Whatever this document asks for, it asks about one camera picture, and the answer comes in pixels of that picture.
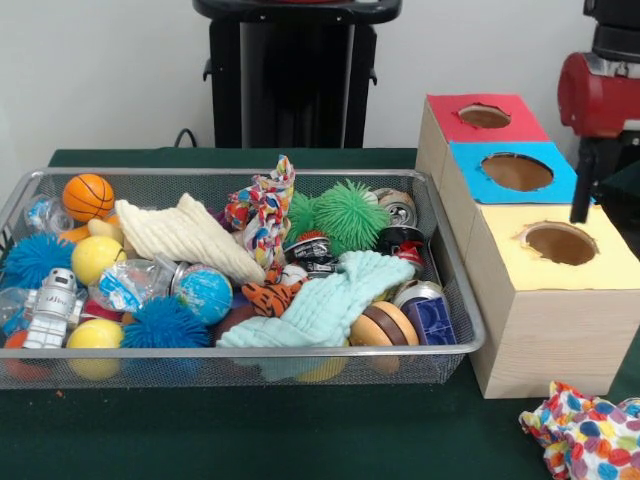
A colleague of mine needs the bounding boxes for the cream ribbed cloth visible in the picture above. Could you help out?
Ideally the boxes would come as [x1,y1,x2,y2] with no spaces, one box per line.
[113,192,266,286]

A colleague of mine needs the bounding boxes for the green spiky rubber ball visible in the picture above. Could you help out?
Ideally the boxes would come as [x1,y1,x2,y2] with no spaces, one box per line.
[285,179,391,251]

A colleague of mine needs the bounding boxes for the white toy robot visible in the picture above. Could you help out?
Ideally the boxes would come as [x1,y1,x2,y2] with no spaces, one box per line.
[20,267,84,350]

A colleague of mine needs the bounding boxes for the mint green cloth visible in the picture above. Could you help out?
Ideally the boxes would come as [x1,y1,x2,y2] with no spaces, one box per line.
[214,249,416,350]

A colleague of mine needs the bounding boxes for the blue globe ball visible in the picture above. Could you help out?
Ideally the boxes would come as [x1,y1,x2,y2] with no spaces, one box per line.
[172,264,235,327]

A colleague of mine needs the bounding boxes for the knotted colourful dotted cloth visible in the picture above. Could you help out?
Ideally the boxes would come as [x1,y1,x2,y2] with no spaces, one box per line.
[223,154,297,266]

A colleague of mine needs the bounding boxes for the blue spiky rubber ball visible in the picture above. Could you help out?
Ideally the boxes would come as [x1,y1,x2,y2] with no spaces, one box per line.
[121,295,211,350]

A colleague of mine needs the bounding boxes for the yellow foam ball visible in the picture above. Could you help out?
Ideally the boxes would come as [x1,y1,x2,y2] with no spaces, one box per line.
[70,235,127,287]

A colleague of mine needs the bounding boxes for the dark green side table cloth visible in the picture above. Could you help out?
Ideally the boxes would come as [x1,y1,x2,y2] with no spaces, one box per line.
[597,160,640,221]

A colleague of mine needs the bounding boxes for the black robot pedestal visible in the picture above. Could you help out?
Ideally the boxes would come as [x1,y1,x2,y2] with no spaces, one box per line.
[192,0,404,149]

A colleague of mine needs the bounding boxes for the orange toy basketball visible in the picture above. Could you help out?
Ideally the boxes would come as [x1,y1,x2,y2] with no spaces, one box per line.
[62,173,116,224]

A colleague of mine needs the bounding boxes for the wooden box with three holes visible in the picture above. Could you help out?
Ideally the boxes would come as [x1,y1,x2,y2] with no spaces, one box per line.
[415,92,640,400]

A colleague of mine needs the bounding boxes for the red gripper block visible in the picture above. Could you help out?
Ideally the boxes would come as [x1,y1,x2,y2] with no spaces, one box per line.
[557,52,640,225]

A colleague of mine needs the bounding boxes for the clear mesh bin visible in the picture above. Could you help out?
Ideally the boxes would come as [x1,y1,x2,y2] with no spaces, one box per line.
[0,167,487,391]

